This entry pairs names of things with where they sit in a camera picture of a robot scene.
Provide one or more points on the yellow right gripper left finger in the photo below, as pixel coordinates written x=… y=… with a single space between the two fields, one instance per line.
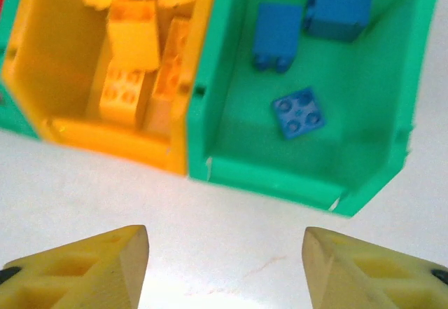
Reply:
x=70 y=281

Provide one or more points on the green plastic container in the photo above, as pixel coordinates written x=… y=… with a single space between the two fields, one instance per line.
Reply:
x=350 y=130
x=10 y=113

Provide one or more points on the yellow square lego brick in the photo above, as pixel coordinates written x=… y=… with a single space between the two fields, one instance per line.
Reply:
x=134 y=39

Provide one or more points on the blue lego brick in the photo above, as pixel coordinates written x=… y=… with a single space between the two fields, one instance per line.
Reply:
x=339 y=7
x=276 y=32

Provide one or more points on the yellow plastic container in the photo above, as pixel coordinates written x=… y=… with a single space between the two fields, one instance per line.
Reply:
x=52 y=42

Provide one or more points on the blue square lego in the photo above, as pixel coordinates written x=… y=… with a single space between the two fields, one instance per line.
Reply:
x=297 y=113

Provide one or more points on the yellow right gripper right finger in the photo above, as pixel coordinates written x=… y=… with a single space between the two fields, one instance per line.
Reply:
x=367 y=281

